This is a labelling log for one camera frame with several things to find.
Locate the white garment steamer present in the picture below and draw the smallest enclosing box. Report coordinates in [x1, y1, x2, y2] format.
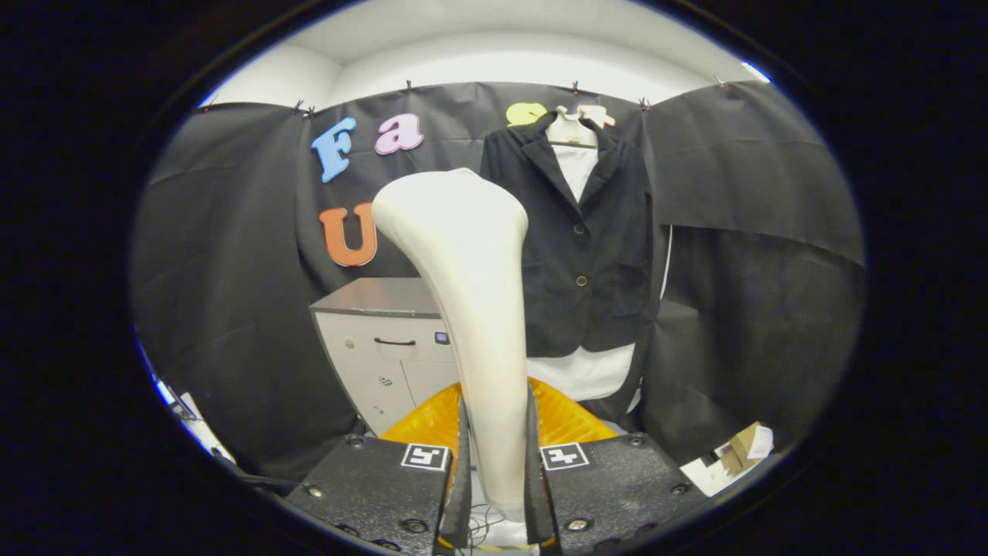
[371, 168, 530, 545]

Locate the cardboard box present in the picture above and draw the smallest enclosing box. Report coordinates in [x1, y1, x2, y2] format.
[679, 421, 775, 497]

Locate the black jacket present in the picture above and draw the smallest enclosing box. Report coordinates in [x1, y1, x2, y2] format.
[480, 112, 655, 359]

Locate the white vertical pipe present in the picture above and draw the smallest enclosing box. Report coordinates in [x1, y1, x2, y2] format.
[660, 224, 675, 300]

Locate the black backdrop cloth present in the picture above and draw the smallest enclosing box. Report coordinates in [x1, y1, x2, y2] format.
[130, 80, 867, 484]

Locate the white clothes hanger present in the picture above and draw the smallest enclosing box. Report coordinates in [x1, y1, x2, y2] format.
[545, 106, 601, 149]

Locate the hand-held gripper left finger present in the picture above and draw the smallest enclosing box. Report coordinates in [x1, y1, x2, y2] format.
[286, 382, 473, 555]

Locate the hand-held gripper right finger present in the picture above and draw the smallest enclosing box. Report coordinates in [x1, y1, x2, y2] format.
[527, 378, 707, 553]

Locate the black cable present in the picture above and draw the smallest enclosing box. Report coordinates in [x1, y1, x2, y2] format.
[212, 448, 299, 493]

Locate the grey cabinet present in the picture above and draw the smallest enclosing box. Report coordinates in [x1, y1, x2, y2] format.
[310, 276, 464, 438]

